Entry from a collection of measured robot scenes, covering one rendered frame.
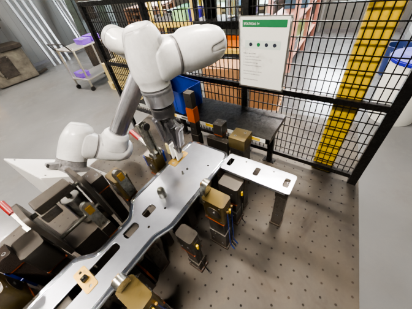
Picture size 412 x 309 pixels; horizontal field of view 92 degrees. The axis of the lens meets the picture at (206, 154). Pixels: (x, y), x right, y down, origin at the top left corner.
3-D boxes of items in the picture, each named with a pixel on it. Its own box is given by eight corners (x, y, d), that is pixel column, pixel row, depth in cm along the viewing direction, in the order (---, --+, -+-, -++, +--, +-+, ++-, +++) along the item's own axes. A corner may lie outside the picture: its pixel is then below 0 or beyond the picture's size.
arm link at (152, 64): (143, 98, 53) (187, 82, 56) (118, 31, 42) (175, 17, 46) (133, 84, 60) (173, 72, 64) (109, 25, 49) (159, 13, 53)
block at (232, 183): (243, 229, 95) (243, 195, 76) (221, 217, 101) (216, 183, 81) (249, 217, 99) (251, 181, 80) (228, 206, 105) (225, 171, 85)
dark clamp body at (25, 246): (89, 293, 84) (19, 262, 57) (75, 276, 89) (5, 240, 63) (104, 277, 88) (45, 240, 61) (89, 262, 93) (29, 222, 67)
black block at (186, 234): (207, 278, 82) (196, 250, 62) (189, 264, 87) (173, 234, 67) (214, 266, 85) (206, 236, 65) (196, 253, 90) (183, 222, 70)
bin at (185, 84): (184, 114, 113) (178, 93, 104) (152, 100, 130) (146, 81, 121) (203, 102, 121) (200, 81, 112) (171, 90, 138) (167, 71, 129)
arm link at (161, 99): (155, 76, 63) (160, 94, 67) (133, 90, 58) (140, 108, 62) (177, 81, 58) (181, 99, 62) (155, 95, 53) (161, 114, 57)
